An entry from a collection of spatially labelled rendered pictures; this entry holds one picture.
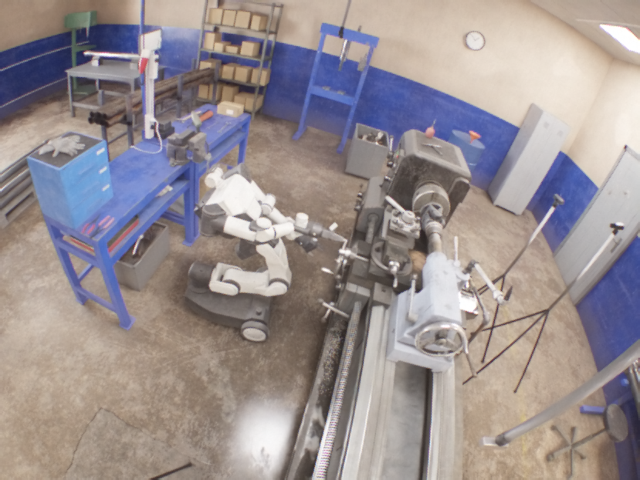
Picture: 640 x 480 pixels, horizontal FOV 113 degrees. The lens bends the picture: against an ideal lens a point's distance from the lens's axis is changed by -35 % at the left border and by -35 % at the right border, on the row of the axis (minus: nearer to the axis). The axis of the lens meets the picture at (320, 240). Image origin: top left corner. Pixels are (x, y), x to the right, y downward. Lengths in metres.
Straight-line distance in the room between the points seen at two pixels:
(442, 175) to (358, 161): 2.25
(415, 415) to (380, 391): 0.25
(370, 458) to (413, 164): 1.76
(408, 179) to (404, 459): 1.72
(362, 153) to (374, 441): 3.62
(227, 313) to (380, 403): 1.29
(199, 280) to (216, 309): 0.24
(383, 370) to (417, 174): 1.35
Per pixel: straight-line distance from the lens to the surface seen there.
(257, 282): 2.22
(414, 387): 1.68
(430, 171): 2.27
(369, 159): 4.36
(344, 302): 1.84
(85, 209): 2.00
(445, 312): 1.39
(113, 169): 2.46
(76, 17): 7.36
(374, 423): 1.40
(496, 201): 5.78
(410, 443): 1.56
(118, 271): 2.65
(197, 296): 2.39
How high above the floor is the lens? 2.06
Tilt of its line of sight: 40 degrees down
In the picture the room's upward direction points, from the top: 18 degrees clockwise
